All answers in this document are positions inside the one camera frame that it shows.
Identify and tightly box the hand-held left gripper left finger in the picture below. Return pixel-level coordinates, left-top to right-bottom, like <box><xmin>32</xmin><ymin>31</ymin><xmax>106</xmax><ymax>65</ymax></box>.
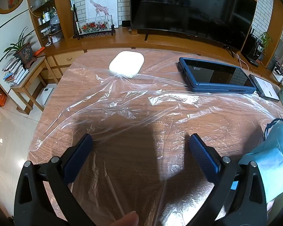
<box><xmin>14</xmin><ymin>133</ymin><xmax>96</xmax><ymax>226</ymax></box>

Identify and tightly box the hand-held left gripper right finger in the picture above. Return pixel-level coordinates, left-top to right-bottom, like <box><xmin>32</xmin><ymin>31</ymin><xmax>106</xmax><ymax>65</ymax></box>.
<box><xmin>185</xmin><ymin>133</ymin><xmax>268</xmax><ymax>226</ymax></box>

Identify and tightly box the white floor appliance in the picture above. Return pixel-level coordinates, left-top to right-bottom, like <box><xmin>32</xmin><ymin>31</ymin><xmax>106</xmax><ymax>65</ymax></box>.
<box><xmin>36</xmin><ymin>87</ymin><xmax>55</xmax><ymax>106</ymax></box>

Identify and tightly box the clear plastic table sheet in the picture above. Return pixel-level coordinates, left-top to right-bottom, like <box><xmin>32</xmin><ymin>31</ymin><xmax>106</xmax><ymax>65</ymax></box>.
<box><xmin>28</xmin><ymin>67</ymin><xmax>283</xmax><ymax>226</ymax></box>

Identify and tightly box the blue cased tablet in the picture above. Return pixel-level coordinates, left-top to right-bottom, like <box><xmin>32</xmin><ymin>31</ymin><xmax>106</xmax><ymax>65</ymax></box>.
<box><xmin>178</xmin><ymin>57</ymin><xmax>257</xmax><ymax>94</ymax></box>

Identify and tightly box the black smartphone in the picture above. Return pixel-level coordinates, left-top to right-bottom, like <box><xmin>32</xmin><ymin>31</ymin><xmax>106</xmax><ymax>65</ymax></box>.
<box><xmin>249</xmin><ymin>74</ymin><xmax>280</xmax><ymax>102</ymax></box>

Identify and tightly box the wooden side table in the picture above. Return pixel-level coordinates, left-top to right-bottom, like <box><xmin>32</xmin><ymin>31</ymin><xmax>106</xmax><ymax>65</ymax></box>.
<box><xmin>10</xmin><ymin>56</ymin><xmax>53</xmax><ymax>115</ymax></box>

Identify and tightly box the white oval case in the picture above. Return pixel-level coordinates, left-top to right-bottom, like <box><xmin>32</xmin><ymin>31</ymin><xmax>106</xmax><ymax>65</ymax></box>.
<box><xmin>109</xmin><ymin>51</ymin><xmax>144</xmax><ymax>78</ymax></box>

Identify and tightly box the stack of books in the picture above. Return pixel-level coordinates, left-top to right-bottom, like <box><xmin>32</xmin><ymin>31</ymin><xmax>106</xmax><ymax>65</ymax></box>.
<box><xmin>2</xmin><ymin>57</ymin><xmax>30</xmax><ymax>86</ymax></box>

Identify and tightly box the potted orchid plant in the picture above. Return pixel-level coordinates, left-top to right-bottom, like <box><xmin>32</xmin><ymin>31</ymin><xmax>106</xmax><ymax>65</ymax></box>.
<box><xmin>3</xmin><ymin>27</ymin><xmax>37</xmax><ymax>69</ymax></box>

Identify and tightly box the black coffee machine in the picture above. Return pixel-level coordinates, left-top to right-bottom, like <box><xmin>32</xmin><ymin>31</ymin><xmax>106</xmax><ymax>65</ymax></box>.
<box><xmin>246</xmin><ymin>34</ymin><xmax>267</xmax><ymax>66</ymax></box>

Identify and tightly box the wooden television console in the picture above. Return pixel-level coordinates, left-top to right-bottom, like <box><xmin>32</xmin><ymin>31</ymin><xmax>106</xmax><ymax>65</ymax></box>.
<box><xmin>45</xmin><ymin>26</ymin><xmax>283</xmax><ymax>85</ymax></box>

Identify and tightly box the glass framed flower picture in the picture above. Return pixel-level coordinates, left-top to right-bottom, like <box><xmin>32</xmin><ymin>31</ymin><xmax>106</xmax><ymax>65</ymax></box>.
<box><xmin>73</xmin><ymin>15</ymin><xmax>115</xmax><ymax>40</ymax></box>

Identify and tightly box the small green potted plant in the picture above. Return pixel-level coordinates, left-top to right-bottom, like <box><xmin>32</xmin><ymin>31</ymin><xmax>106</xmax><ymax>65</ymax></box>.
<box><xmin>259</xmin><ymin>32</ymin><xmax>273</xmax><ymax>50</ymax></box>

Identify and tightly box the wooden display cabinet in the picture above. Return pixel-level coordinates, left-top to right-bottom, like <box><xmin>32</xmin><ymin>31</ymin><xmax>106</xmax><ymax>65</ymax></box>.
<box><xmin>26</xmin><ymin>0</ymin><xmax>70</xmax><ymax>47</ymax></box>

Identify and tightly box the black flat television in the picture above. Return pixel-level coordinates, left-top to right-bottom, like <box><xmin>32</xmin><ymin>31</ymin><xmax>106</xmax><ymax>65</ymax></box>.
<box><xmin>129</xmin><ymin>0</ymin><xmax>257</xmax><ymax>52</ymax></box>

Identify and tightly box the giraffe picture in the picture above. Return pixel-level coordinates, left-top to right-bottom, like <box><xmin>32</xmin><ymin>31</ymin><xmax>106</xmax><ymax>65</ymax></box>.
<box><xmin>85</xmin><ymin>0</ymin><xmax>119</xmax><ymax>29</ymax></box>

